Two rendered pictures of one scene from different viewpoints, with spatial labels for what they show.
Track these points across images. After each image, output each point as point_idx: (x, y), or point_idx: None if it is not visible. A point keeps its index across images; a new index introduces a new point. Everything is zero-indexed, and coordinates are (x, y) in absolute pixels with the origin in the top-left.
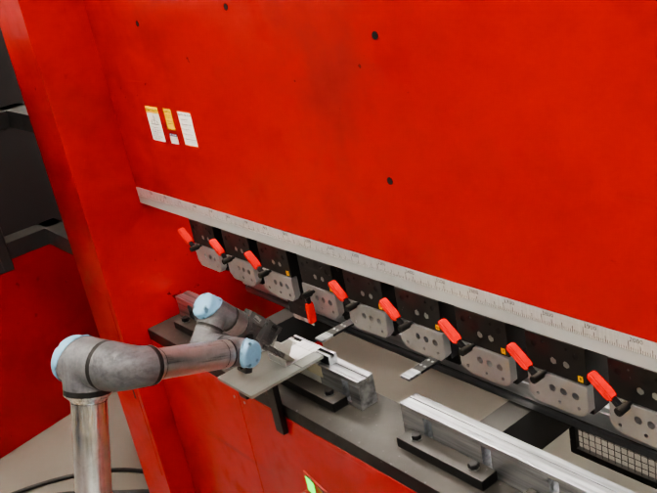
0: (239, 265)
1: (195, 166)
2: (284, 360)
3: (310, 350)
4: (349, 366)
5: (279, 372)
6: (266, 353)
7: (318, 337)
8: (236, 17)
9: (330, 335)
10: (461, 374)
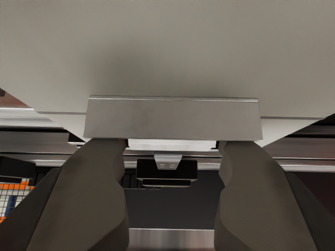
0: None
1: None
2: (91, 137)
3: (138, 144)
4: (40, 123)
5: (52, 59)
6: (310, 111)
7: (173, 157)
8: None
9: (157, 161)
10: (1, 127)
